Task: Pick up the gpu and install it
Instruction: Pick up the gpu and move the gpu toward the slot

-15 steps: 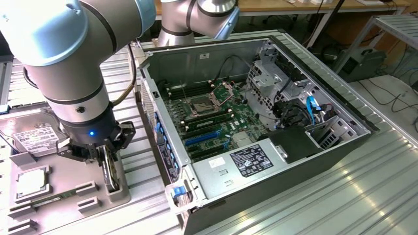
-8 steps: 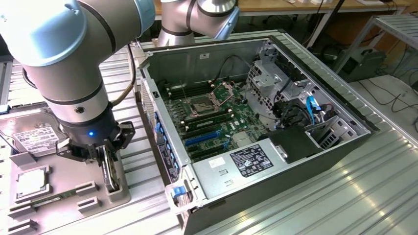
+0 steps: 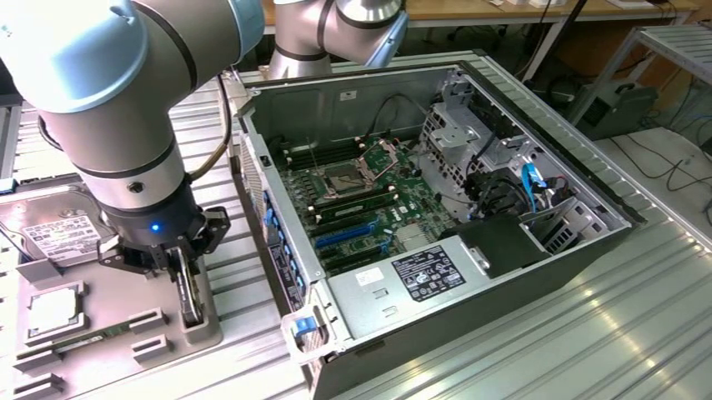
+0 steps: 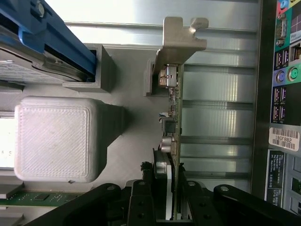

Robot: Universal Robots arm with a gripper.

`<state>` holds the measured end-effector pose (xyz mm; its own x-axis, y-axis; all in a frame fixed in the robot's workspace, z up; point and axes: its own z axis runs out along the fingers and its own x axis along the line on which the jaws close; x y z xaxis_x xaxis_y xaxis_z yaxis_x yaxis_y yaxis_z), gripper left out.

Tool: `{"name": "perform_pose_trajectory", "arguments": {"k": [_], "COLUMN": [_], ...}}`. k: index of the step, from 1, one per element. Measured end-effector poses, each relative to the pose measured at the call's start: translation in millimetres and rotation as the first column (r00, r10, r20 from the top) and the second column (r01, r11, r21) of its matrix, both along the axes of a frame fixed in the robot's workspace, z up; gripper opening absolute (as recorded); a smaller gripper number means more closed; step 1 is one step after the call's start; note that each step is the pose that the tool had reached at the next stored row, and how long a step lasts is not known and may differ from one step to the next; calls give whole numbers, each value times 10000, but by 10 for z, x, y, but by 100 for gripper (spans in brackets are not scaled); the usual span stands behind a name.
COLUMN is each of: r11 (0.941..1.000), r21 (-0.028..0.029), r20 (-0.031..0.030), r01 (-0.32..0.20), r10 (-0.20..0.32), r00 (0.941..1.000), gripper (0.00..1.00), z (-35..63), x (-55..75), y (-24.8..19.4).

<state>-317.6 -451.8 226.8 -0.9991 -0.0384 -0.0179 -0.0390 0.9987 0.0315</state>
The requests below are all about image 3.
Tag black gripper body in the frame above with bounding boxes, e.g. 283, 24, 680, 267
103, 182, 207, 251

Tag metal socket cover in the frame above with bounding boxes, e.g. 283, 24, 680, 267
358, 139, 405, 176

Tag thin locking lever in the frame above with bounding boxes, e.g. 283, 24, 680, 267
310, 135, 323, 178

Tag long black expansion slot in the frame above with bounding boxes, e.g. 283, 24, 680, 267
311, 214, 372, 238

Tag black open PC case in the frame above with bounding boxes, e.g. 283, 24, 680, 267
224, 60, 649, 400

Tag CPU socket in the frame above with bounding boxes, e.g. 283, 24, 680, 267
314, 160, 368, 199

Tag red and black wires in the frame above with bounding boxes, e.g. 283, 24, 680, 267
547, 177, 574, 199

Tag silver hard disk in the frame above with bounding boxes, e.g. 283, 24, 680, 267
0, 182, 121, 268

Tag grey parts rack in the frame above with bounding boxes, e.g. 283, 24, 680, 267
9, 239, 224, 399

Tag black wire bundle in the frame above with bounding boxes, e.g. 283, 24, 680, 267
463, 172, 529, 218

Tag perforated metal disk bay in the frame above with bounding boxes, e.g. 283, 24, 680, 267
519, 197, 636, 256

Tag long blue expansion slot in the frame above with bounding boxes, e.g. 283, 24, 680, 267
314, 223, 375, 249

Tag metal disk bay cage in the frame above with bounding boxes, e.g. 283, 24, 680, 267
419, 102, 535, 209

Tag black looped cable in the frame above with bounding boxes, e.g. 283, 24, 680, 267
372, 93, 430, 138

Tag green motherboard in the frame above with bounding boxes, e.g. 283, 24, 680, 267
275, 135, 462, 278

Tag metal slat side table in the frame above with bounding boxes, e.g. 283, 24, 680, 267
566, 24, 712, 126

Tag black box with handle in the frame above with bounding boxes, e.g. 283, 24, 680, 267
577, 81, 661, 141

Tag black plastic shroud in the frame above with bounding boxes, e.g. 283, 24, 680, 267
438, 214, 549, 280

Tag grey power supply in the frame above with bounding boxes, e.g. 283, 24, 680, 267
326, 235, 495, 342

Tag silver CPU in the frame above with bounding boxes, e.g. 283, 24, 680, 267
28, 289, 79, 334

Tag green RAM stick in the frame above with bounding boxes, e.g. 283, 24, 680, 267
316, 198, 394, 222
52, 322, 135, 353

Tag short black expansion slot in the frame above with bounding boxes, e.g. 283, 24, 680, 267
320, 243, 360, 260
324, 252, 366, 271

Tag dark metal side frame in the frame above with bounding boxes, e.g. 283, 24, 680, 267
0, 103, 24, 180

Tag blue disk wire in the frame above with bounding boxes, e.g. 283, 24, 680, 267
519, 162, 549, 216

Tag silver chipset heatsink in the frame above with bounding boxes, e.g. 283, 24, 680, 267
397, 224, 433, 247

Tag green graphics card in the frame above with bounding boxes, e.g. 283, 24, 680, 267
175, 245, 203, 329

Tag wooden desk white frame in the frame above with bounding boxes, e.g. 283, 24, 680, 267
260, 0, 700, 80

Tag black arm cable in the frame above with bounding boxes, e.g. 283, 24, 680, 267
185, 70, 236, 184

